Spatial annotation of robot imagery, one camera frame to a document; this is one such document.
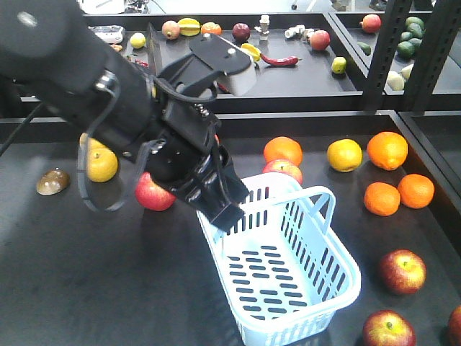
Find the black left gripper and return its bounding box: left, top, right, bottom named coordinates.
left=138, top=53, right=249, bottom=231

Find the light blue plastic basket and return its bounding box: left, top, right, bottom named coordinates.
left=198, top=172, right=361, bottom=345

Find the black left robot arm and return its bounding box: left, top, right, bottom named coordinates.
left=1, top=1, right=254, bottom=230

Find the pink red apple left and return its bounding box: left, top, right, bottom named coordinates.
left=135, top=172, right=176, bottom=212

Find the pink red apple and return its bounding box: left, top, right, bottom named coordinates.
left=262, top=159, right=303, bottom=185
left=135, top=172, right=176, bottom=212

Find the pink red apple centre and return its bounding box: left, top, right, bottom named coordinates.
left=262, top=159, right=303, bottom=185

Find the large orange centre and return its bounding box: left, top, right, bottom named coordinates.
left=263, top=136, right=303, bottom=166

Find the large orange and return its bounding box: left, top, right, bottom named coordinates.
left=263, top=136, right=303, bottom=166
left=367, top=131, right=408, bottom=171

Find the yellow round fruit left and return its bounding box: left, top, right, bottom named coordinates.
left=86, top=148, right=118, bottom=183

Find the yellow orange round fruit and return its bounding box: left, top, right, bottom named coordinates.
left=327, top=138, right=363, bottom=172

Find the red chili pepper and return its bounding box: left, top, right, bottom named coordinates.
left=260, top=54, right=300, bottom=67

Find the small orange front left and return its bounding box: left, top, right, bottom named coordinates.
left=363, top=182, right=400, bottom=216

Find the small orange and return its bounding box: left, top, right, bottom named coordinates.
left=363, top=182, right=400, bottom=216
left=397, top=174, right=435, bottom=209

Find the black wooden left produce table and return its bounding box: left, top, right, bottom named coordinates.
left=1, top=111, right=460, bottom=345

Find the large orange right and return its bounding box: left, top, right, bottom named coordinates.
left=367, top=131, right=408, bottom=171

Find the small orange front right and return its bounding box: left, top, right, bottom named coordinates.
left=397, top=174, right=435, bottom=209

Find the red yellow apple middle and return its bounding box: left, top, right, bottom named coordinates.
left=378, top=249, right=426, bottom=295

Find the red yellow apple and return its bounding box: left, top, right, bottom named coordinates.
left=362, top=310, right=416, bottom=346
left=447, top=305, right=461, bottom=346
left=378, top=249, right=426, bottom=295

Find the red yellow apple front left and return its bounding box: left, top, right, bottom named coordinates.
left=362, top=310, right=416, bottom=346

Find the black right produce table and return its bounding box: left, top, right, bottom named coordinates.
left=399, top=111, right=460, bottom=194

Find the black upper display shelf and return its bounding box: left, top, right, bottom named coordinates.
left=14, top=0, right=461, bottom=115

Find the red yellow apple front right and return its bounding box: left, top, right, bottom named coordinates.
left=447, top=305, right=461, bottom=346

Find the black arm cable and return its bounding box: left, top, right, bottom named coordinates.
left=76, top=77, right=159, bottom=213

